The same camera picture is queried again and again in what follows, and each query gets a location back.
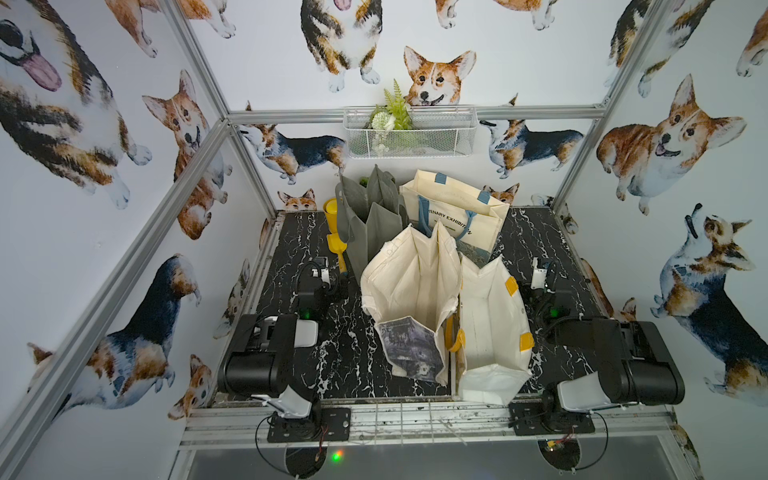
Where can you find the cream canvas bag with print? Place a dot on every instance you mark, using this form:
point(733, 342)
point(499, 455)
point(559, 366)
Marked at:
point(410, 288)

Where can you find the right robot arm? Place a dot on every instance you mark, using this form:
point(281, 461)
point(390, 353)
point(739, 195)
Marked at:
point(632, 366)

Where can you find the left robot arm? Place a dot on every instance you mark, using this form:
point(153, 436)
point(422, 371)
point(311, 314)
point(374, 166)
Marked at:
point(259, 361)

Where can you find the grey-green canvas bag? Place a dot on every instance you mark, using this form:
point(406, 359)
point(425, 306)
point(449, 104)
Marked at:
point(368, 217)

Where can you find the yellow plastic toy shovel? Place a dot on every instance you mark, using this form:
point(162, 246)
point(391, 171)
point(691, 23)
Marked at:
point(335, 244)

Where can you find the artificial green fern plant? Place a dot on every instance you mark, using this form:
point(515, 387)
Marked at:
point(390, 124)

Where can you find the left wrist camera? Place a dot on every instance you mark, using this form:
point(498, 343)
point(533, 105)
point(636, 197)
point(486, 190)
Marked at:
point(322, 275)

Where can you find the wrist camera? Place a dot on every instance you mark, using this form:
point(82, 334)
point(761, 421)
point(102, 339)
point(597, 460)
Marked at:
point(540, 268)
point(322, 275)

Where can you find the cream bag with blue handles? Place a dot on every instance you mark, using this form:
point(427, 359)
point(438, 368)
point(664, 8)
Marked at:
point(473, 217)

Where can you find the white wire mesh basket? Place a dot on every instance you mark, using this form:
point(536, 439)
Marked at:
point(428, 132)

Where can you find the white bag with yellow handles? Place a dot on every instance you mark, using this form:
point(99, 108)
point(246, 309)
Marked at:
point(494, 342)

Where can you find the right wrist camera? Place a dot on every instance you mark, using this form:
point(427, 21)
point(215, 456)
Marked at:
point(540, 268)

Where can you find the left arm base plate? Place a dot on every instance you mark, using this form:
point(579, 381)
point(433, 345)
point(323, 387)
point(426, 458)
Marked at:
point(327, 424)

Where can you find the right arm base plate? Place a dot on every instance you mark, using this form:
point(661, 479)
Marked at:
point(537, 418)

